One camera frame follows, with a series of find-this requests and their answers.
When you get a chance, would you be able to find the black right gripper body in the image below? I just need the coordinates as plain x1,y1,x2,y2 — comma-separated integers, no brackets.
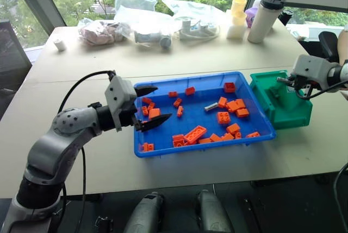
292,76,314,93

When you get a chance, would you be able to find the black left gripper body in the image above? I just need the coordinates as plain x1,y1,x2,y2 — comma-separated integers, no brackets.
119,103,144,132

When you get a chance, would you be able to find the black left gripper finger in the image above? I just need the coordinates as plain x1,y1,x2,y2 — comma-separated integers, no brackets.
139,113,173,133
134,85,159,99

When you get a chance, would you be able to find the green plastic bin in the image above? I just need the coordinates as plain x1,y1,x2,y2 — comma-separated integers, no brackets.
249,70,313,131

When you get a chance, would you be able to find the blue plastic bin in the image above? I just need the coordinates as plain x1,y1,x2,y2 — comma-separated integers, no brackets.
133,71,277,158

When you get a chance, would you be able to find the dark cylindrical battery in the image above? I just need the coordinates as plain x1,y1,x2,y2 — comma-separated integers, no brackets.
269,85,281,100

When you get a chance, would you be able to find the long orange toy brick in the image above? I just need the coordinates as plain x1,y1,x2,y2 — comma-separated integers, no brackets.
183,125,208,145

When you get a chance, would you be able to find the black office chair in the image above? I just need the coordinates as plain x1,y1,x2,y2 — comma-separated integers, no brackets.
318,30,341,63

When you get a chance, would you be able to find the plastic bag with white device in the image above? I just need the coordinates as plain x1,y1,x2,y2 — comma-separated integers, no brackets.
114,5,175,51

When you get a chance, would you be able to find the orange cube toy brick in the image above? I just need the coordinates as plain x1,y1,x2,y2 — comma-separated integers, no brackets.
223,82,237,94

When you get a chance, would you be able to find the black round container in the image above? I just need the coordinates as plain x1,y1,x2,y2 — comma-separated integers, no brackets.
278,9,295,26

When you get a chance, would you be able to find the white tumbler with black lid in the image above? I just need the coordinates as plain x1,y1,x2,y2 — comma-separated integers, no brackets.
247,0,287,44

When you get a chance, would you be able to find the white foam block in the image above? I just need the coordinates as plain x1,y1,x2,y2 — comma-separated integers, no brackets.
226,23,247,41

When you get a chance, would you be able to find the plastic bag with pink contents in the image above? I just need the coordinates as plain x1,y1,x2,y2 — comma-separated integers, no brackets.
78,18,132,46

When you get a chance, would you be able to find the purple packet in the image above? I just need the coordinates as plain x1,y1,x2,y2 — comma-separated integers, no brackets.
244,7,259,29

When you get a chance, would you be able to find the yellow plastic cup stack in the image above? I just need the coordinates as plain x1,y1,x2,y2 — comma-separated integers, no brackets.
231,0,248,26

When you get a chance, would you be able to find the grey rounded robot leg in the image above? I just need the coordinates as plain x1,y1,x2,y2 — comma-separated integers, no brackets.
123,191,165,233
196,189,235,233

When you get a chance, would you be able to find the crumpled clear plastic bag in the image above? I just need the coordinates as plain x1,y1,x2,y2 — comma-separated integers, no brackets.
162,0,229,27

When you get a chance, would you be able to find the small white cylinder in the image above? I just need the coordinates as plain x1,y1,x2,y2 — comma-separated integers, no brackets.
53,38,67,52

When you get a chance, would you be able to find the dark chair with mesh back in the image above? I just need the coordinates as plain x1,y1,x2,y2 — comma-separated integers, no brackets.
0,20,33,94

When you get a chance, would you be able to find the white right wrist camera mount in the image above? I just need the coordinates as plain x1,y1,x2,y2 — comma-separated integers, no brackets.
290,54,340,90

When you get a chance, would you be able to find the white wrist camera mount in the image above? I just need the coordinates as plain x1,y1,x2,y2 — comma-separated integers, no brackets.
104,76,138,132
290,54,340,90

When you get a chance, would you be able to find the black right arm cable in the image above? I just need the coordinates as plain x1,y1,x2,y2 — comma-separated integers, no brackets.
295,79,348,101

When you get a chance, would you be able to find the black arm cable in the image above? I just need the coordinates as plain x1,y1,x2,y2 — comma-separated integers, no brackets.
58,70,117,233
295,79,348,101

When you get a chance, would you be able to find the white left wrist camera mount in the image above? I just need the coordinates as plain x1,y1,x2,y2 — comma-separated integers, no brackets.
104,76,138,132

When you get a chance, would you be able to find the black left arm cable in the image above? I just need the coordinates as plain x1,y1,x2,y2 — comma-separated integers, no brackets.
58,70,117,233

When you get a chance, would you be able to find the white power adapter with cord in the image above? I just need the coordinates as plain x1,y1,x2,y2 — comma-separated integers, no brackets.
177,19,221,42

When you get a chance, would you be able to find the small black bracket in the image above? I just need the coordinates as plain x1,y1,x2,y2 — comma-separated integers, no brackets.
94,216,114,233

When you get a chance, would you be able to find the black cable at table edge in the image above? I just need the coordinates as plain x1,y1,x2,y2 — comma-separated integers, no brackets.
333,161,348,233

